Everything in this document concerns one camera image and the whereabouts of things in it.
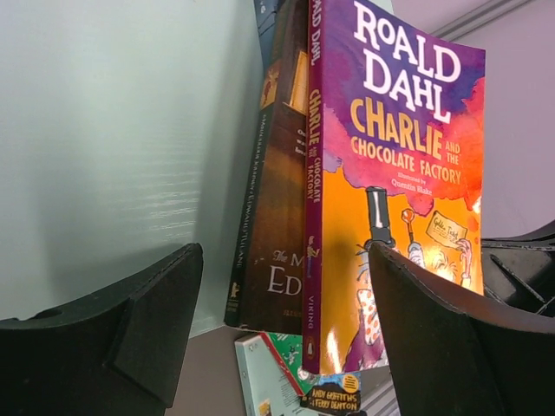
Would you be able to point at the aluminium right frame post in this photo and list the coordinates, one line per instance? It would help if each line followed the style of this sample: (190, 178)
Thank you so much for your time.
(477, 18)

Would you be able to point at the mint green wooden cube shelf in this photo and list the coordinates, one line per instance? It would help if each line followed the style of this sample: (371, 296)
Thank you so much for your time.
(126, 131)

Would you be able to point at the dark brown Edward Tulane book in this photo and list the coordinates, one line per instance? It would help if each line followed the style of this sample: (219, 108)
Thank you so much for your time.
(265, 289)

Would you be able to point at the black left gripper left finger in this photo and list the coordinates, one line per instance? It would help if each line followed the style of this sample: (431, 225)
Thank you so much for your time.
(116, 351)

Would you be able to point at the dark blue paperback book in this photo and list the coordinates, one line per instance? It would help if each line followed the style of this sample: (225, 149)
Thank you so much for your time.
(266, 12)

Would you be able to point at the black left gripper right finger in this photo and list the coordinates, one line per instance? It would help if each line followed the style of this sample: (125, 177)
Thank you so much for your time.
(454, 352)

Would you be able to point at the black yellow Storey Treehouse book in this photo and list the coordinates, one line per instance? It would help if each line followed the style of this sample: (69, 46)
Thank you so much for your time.
(338, 394)

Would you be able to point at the light teal thin book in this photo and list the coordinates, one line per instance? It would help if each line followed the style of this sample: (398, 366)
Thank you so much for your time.
(266, 389)

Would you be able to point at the green paperback book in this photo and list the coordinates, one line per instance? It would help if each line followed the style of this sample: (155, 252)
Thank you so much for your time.
(287, 350)

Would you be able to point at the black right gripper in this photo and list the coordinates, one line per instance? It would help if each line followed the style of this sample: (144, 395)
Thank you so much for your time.
(519, 271)

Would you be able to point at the Roald Dahl Charlie book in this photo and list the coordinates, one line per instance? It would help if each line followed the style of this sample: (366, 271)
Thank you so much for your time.
(394, 155)

